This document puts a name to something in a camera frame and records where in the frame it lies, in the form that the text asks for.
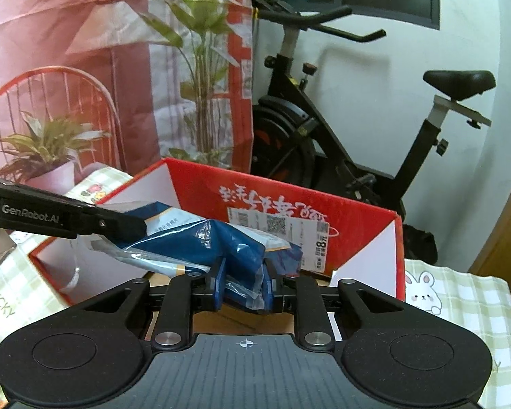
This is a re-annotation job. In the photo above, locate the blue plastic packet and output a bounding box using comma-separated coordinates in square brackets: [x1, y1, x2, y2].
[83, 200, 304, 314]

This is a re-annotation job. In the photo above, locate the printed plant backdrop cloth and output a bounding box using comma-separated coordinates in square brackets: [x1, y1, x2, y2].
[0, 0, 256, 193]

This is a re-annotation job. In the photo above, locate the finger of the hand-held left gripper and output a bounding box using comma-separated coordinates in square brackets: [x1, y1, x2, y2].
[80, 204, 148, 248]

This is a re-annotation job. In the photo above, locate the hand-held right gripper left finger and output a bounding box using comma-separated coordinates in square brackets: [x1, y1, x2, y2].
[72, 258, 228, 352]

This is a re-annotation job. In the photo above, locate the red cardboard box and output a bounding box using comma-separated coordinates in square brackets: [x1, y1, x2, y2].
[29, 157, 406, 342]

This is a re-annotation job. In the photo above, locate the black exercise bike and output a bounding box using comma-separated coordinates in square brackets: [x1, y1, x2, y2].
[251, 0, 497, 271]

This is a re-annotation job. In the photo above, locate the checked bunny tablecloth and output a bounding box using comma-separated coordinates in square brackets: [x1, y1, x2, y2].
[0, 166, 511, 409]

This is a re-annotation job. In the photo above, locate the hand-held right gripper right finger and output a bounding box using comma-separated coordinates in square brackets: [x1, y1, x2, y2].
[261, 260, 410, 351]

